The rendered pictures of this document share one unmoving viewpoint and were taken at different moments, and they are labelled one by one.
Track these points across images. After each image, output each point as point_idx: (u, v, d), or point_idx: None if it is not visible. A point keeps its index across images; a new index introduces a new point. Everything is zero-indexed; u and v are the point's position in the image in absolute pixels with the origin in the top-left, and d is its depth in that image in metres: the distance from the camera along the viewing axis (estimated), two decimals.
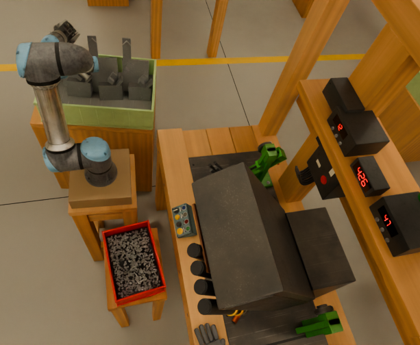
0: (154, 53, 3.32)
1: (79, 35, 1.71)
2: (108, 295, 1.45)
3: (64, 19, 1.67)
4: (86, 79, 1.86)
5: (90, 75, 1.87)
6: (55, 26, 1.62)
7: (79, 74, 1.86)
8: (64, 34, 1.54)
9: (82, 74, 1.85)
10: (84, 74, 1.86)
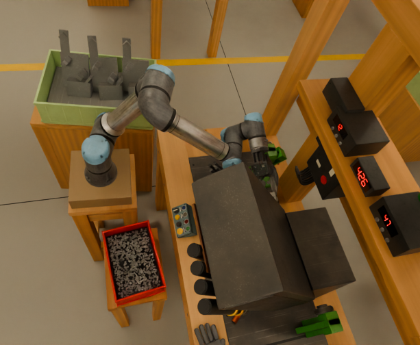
0: (154, 53, 3.32)
1: None
2: (108, 295, 1.45)
3: (273, 188, 1.31)
4: None
5: None
6: (276, 172, 1.35)
7: None
8: (254, 144, 1.35)
9: None
10: None
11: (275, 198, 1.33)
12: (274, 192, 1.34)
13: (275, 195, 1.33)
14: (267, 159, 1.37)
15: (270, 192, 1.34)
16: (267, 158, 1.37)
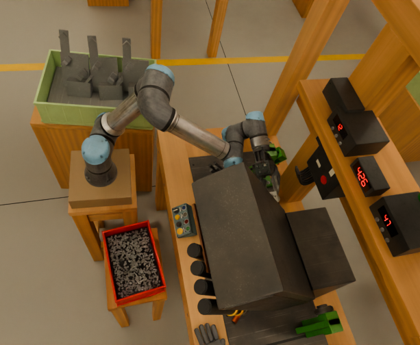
0: (154, 53, 3.32)
1: None
2: (108, 295, 1.45)
3: (275, 187, 1.31)
4: None
5: None
6: (278, 172, 1.34)
7: None
8: (256, 143, 1.34)
9: None
10: None
11: (277, 198, 1.32)
12: (276, 191, 1.33)
13: (277, 194, 1.32)
14: (268, 159, 1.36)
15: (272, 192, 1.33)
16: (268, 157, 1.36)
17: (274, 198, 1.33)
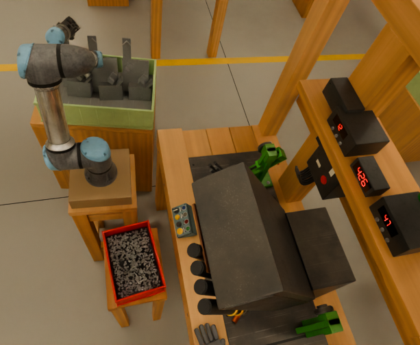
0: (154, 53, 3.32)
1: (78, 29, 1.70)
2: (108, 295, 1.45)
3: None
4: (87, 77, 1.85)
5: (90, 73, 1.86)
6: (58, 22, 1.62)
7: None
8: (68, 28, 1.53)
9: None
10: None
11: None
12: None
13: None
14: None
15: None
16: None
17: None
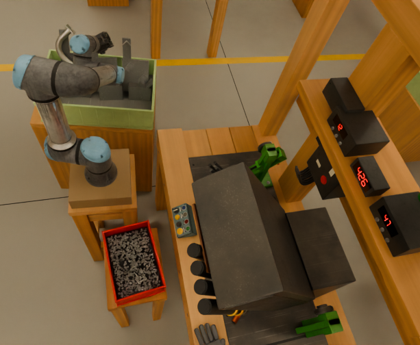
0: (154, 53, 3.32)
1: (112, 44, 1.67)
2: (108, 295, 1.45)
3: None
4: None
5: None
6: None
7: None
8: (98, 40, 1.49)
9: None
10: None
11: (67, 24, 1.72)
12: (66, 24, 1.70)
13: (66, 24, 1.71)
14: None
15: (68, 27, 1.71)
16: None
17: (68, 26, 1.73)
